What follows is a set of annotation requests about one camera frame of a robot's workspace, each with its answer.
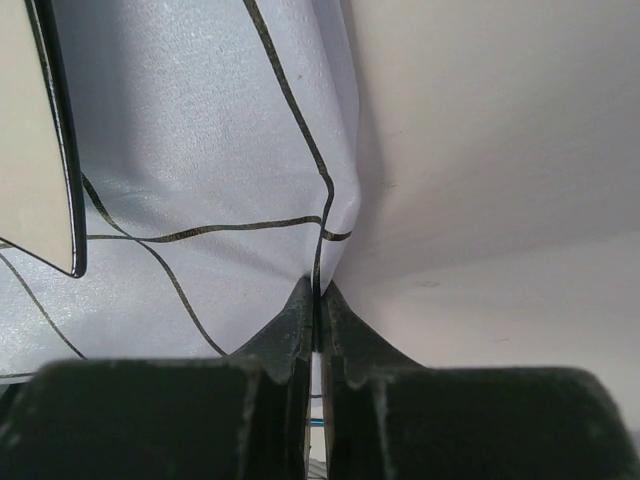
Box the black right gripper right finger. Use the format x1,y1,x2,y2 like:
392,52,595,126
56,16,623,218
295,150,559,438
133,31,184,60
321,285,639,479

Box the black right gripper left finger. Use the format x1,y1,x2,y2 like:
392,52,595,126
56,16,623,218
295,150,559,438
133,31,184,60
1,278,313,479

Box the light blue checked placemat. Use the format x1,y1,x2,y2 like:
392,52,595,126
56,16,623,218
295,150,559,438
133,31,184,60
1,1,360,384

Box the white square plate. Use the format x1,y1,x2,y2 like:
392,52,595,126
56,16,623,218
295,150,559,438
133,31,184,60
1,1,87,278

